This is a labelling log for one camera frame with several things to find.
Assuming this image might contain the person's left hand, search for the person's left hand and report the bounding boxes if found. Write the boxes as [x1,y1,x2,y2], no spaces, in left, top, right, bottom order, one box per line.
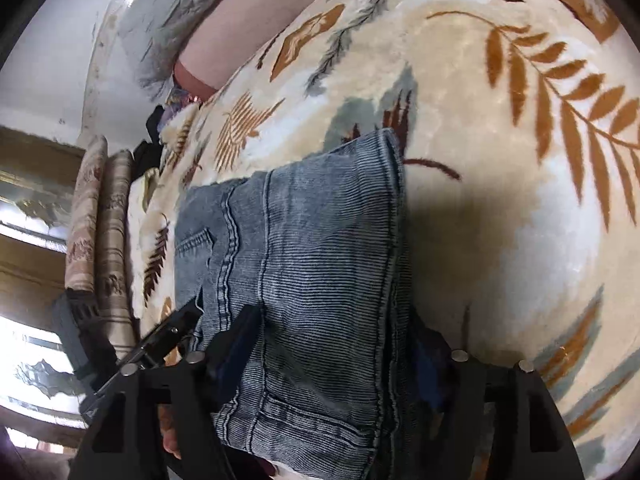
[159,402,183,461]

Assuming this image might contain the pink pillow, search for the pink pillow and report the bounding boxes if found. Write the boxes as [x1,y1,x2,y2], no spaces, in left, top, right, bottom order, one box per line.
[172,0,371,103]

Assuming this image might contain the cream leaf-print blanket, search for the cream leaf-print blanket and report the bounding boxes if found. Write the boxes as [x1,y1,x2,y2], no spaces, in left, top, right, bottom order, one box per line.
[125,0,640,480]

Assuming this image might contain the black cloth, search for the black cloth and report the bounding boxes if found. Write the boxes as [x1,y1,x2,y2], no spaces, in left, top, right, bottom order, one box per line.
[131,105,168,183]

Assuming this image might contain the ornate gold-trimmed furniture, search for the ornate gold-trimmed furniture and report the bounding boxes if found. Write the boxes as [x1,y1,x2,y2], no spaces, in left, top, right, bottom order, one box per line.
[0,125,91,456]

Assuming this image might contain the blue denim pants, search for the blue denim pants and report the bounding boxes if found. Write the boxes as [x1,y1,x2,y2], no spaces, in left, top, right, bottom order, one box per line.
[172,127,426,480]

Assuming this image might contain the purple cloth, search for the purple cloth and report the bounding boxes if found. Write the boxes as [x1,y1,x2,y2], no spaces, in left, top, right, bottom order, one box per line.
[159,85,201,126]

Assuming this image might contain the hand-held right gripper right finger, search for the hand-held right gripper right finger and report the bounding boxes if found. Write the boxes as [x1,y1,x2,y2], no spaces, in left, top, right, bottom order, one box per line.
[412,327,587,480]

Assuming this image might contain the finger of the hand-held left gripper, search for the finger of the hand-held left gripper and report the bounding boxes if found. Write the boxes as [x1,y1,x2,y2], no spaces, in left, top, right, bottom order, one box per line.
[132,302,204,368]

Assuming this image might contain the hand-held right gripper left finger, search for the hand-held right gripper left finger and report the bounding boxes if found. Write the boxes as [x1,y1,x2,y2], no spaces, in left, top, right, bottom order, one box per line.
[69,304,264,480]

